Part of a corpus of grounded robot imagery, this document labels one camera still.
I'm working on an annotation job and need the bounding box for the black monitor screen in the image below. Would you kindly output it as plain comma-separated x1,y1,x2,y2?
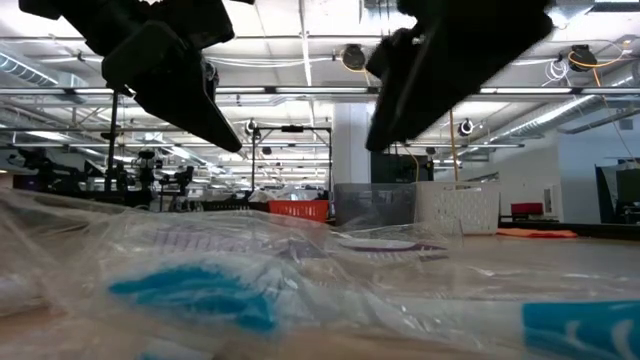
370,149,435,184
594,158,640,225

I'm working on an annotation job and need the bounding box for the black pole stand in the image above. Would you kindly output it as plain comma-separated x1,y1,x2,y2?
106,89,122,194

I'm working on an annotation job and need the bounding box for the black ceiling cable reel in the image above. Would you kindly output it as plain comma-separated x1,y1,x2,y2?
341,43,367,72
568,43,599,72

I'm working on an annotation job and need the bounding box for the red box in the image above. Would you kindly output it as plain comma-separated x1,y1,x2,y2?
509,202,545,217

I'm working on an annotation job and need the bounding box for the long ceiling light strip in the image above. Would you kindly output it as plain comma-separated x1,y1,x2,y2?
0,85,640,97

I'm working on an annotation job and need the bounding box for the black plastic bin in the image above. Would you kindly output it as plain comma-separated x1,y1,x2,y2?
199,198,271,214

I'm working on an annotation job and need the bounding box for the blue white wrapped toothbrush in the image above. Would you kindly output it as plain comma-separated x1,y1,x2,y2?
99,249,640,360

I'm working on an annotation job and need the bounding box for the black gantry frame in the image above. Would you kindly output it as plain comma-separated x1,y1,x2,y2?
251,124,334,194

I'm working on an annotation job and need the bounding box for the grey plastic bin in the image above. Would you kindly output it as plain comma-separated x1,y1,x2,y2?
331,182,417,232

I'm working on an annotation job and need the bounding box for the orange plastic basket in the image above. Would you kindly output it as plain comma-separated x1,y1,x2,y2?
268,199,332,224

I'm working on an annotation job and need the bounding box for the orange flat plastic lid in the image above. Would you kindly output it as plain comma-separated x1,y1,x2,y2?
495,227,580,240

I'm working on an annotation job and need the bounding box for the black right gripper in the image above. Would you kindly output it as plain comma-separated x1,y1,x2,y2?
364,0,554,153

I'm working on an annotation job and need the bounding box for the white perforated plastic basket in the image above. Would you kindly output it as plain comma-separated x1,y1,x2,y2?
412,180,501,236

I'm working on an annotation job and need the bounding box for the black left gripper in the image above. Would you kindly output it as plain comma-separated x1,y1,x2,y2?
18,0,255,154

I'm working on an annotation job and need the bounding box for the silver ventilation duct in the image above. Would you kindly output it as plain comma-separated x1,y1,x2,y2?
492,62,640,141
0,47,89,89

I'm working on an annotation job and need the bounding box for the white square pillar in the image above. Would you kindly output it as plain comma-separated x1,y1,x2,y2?
332,102,371,185

